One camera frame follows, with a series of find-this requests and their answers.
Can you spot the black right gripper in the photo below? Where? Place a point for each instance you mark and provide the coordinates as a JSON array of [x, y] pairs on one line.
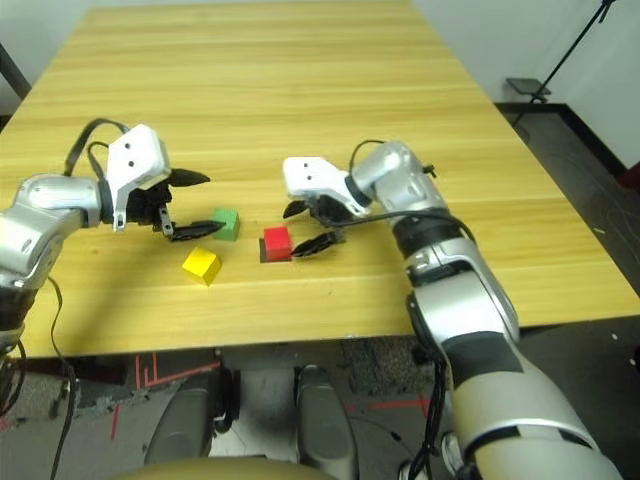
[[330, 215]]

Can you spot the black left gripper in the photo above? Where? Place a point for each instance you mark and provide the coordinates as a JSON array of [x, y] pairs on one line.
[[145, 207]]

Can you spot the red wooden block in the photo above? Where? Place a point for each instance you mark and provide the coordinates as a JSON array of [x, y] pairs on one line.
[[277, 242]]

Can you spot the green wooden block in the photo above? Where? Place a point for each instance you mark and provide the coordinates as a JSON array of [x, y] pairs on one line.
[[227, 225]]

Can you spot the yellow wooden block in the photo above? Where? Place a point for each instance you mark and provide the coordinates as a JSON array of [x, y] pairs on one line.
[[200, 262]]

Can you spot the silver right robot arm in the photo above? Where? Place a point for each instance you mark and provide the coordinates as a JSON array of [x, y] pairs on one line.
[[450, 280]]

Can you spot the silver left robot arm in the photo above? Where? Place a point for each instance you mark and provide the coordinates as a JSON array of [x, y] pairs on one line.
[[45, 200]]

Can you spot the grey speckled floor mat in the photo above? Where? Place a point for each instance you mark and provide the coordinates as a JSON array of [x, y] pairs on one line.
[[385, 365], [37, 400]]

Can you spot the grey robot right leg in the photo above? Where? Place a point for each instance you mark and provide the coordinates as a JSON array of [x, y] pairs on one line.
[[325, 425]]

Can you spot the grey robot leg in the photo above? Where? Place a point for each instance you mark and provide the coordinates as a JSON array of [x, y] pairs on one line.
[[325, 425], [180, 425]]

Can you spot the grey robot left leg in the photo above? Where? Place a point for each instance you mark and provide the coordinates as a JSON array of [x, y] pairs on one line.
[[180, 425]]

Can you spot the tan robot torso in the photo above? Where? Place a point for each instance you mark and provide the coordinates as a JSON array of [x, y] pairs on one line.
[[215, 470]]

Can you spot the black tripod stand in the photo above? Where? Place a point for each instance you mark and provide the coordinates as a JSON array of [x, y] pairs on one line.
[[530, 87]]

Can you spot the white sneaker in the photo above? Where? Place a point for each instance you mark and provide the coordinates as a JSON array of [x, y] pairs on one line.
[[451, 452]]

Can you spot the dark red object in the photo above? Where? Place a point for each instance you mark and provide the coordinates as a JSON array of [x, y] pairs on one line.
[[631, 176]]

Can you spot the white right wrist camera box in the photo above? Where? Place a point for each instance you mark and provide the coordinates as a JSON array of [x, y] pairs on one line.
[[312, 177]]

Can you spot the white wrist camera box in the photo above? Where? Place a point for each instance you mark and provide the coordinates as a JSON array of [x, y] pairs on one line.
[[312, 177], [135, 155]]

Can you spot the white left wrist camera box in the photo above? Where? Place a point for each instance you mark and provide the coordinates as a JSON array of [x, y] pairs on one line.
[[135, 155]]

